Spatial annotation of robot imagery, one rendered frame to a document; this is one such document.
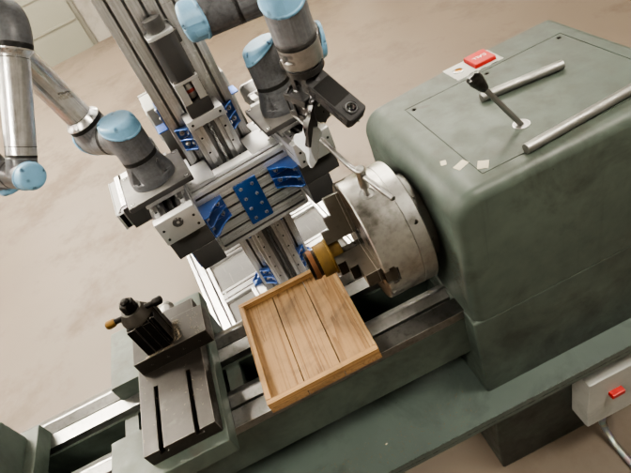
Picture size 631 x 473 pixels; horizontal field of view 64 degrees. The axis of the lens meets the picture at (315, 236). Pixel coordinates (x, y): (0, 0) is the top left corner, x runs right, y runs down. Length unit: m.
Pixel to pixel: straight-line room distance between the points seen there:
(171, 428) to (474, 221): 0.83
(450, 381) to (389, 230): 0.64
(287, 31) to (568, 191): 0.67
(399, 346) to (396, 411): 0.32
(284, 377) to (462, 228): 0.59
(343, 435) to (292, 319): 0.39
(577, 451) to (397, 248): 1.20
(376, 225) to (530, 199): 0.32
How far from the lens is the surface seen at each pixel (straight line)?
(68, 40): 9.31
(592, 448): 2.10
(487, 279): 1.20
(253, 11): 0.97
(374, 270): 1.14
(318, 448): 1.60
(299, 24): 0.88
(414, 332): 1.31
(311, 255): 1.21
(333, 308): 1.40
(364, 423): 1.59
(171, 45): 1.68
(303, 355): 1.34
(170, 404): 1.33
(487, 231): 1.10
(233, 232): 1.84
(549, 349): 1.58
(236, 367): 1.47
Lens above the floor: 1.93
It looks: 40 degrees down
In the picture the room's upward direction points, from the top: 25 degrees counter-clockwise
